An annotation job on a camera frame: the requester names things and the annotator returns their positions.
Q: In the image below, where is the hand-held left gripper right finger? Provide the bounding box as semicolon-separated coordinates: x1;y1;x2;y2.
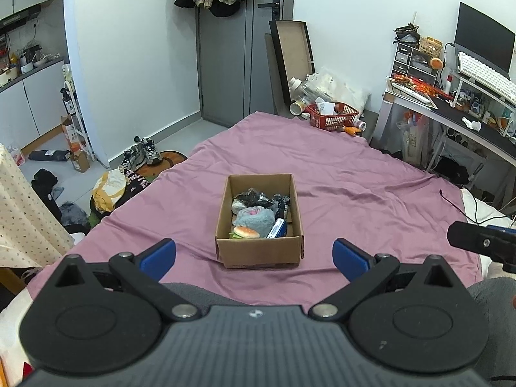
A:
308;238;464;319

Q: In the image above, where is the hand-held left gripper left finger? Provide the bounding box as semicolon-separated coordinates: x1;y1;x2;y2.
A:
52;238;201;322

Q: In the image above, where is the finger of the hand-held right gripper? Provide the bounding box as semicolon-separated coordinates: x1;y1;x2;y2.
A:
447;221;516;264

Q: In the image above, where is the blue planet-print packet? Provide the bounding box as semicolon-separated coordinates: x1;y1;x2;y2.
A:
266;218;288;238

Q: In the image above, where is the black plush with white patch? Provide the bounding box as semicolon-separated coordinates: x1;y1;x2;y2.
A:
273;194;292;220

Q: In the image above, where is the burger plush toy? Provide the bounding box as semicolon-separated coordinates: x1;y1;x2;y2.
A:
229;226;261;240

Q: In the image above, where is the brown cardboard box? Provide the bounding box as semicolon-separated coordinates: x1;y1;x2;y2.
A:
215;173;305;269

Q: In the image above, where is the grey fluffy plush toy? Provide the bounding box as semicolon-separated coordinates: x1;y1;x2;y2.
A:
235;206;275;238

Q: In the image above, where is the shiny black plastic bag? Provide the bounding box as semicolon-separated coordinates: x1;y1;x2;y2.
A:
232;188;275;210

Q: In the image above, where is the white cloth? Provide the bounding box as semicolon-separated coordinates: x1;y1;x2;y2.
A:
461;187;516;228

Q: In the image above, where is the dark floral cloth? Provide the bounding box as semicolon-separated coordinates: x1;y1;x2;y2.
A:
121;169;152;200

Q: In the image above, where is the pink bedsheet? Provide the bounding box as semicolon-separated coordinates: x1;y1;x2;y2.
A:
24;111;484;315

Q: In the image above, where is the yellow and white bag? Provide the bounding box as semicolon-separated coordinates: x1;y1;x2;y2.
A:
93;168;130;212

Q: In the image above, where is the person's grey trouser leg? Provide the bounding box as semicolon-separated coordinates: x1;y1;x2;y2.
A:
468;278;516;387

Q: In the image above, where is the brown door mat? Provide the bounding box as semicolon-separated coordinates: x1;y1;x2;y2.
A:
159;151;188;170

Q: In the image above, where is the pair of sneakers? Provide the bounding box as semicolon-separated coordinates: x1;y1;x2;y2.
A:
121;137;164;170

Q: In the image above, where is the white plastic shopping bag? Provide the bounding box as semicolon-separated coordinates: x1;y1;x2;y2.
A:
397;111;432;166

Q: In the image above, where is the small cardboard box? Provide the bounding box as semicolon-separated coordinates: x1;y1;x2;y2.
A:
69;151;90;174

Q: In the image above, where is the grey desk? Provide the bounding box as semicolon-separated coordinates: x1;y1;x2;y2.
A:
381;76;516;170

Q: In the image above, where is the red plastic basket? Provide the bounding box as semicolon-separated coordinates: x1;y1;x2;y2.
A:
307;102;360;132

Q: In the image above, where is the cream dotted cloth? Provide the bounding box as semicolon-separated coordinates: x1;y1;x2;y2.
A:
0;143;75;269

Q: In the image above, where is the white keyboard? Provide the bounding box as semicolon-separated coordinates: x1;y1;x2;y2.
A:
457;52;516;105

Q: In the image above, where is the white storage rack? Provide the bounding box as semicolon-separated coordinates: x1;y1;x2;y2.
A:
60;64;95;162

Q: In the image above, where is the clear jar with white lid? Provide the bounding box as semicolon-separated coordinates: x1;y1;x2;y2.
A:
288;76;307;103

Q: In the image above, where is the grey drawer organizer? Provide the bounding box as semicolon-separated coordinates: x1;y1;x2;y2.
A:
393;42;438;79

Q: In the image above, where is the white kitchen cabinet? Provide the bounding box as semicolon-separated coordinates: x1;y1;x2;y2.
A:
0;52;71;158

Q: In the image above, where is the wicker basket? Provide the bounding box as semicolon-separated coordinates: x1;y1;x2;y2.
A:
419;37;444;57

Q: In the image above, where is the grey door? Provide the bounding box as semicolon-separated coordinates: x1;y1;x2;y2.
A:
195;0;297;127

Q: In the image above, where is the black computer monitor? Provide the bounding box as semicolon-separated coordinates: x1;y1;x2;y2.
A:
454;2;516;73

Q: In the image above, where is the black cable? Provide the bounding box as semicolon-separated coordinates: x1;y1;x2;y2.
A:
439;189;480;224

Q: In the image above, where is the brown board in black frame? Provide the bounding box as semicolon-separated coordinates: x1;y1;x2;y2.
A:
269;19;316;105

